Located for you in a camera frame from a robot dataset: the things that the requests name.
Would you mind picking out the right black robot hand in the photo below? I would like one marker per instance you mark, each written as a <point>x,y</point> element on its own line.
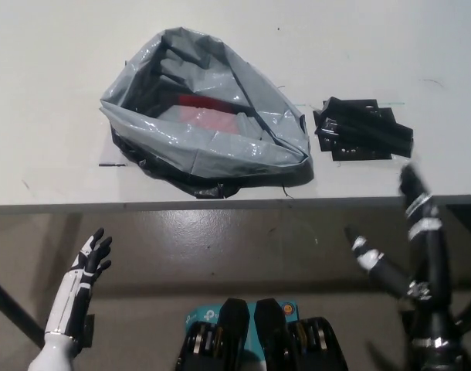
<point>432,263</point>

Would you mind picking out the black tape strip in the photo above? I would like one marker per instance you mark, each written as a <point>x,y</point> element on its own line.
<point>112,165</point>

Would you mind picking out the red package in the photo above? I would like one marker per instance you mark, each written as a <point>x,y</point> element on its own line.
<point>204,116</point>

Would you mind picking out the teal router box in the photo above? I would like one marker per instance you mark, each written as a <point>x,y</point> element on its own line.
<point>198,315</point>

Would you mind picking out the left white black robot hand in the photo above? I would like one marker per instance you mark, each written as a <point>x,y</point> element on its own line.
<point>75,293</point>

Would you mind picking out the black table foot plate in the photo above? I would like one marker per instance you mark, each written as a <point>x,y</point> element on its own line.
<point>89,328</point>

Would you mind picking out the grey plastic bag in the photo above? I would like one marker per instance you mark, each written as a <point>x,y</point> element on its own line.
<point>220,154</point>

